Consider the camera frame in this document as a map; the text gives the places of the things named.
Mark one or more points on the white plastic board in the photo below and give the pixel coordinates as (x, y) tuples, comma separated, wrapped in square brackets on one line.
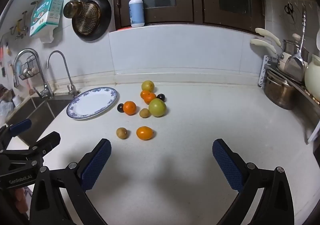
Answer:
[(314, 132)]

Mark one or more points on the gold mesh strainer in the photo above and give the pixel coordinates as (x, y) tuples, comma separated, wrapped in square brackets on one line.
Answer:
[(87, 19)]

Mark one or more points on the white ceramic jar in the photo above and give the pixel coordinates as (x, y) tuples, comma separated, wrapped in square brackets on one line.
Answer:
[(312, 77)]

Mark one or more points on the black scissors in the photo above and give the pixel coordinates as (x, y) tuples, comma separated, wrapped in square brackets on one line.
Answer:
[(289, 10)]

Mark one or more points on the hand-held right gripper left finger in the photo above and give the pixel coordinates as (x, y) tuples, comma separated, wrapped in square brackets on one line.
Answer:
[(96, 162)]

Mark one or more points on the steel kitchen sink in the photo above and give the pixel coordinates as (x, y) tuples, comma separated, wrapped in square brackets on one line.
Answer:
[(37, 115)]

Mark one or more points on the dark purple plum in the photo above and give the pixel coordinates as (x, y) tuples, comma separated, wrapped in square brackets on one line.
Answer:
[(161, 96), (120, 108)]

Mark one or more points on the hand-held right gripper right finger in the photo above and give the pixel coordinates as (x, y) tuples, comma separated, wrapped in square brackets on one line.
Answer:
[(228, 167)]

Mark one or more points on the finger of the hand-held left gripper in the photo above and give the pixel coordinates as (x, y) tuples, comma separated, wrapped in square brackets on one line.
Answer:
[(21, 127), (47, 141)]

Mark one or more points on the steel cooking pot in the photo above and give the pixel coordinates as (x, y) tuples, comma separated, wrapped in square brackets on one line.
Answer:
[(278, 92)]

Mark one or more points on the small brass ladle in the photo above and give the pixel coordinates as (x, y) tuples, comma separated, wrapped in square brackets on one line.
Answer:
[(72, 9)]

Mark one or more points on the yellow bicycle wall hook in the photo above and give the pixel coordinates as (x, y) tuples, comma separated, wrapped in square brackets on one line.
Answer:
[(20, 26)]

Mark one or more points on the small brown round fruit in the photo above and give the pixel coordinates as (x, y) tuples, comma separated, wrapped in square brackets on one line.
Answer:
[(144, 112), (121, 133)]

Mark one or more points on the steel spring kitchen faucet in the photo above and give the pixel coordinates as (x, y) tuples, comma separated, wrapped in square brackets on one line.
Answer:
[(43, 90)]

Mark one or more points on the teal white bag package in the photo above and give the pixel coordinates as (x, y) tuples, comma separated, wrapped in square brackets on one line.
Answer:
[(46, 14)]

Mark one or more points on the large green apple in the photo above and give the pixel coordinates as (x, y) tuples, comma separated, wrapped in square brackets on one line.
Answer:
[(157, 107)]

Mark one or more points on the blue patterned white plate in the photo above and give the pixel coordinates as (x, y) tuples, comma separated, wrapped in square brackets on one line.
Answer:
[(92, 102)]

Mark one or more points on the steel gooseneck faucet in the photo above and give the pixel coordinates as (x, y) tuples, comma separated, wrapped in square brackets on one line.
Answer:
[(70, 82)]

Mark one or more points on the person's left hand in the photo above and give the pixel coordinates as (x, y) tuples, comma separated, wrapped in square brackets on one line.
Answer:
[(21, 200)]

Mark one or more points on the yellow green round fruit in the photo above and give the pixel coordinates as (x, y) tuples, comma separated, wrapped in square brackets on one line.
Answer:
[(147, 86)]

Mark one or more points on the white blue pump bottle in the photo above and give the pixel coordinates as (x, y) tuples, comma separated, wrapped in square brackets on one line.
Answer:
[(136, 10)]

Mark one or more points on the steel spatula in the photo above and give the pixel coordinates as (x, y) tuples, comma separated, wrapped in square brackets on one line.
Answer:
[(296, 65)]

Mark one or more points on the steel dish rack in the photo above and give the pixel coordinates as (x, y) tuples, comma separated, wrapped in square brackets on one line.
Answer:
[(303, 107)]

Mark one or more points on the black frying pan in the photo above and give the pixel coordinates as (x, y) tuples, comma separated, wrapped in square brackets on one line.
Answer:
[(103, 12)]

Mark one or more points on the oval orange tangerine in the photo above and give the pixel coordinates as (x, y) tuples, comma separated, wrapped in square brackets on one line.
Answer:
[(144, 133)]

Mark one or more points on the small orange tangerine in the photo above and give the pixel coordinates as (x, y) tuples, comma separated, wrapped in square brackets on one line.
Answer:
[(144, 93)]

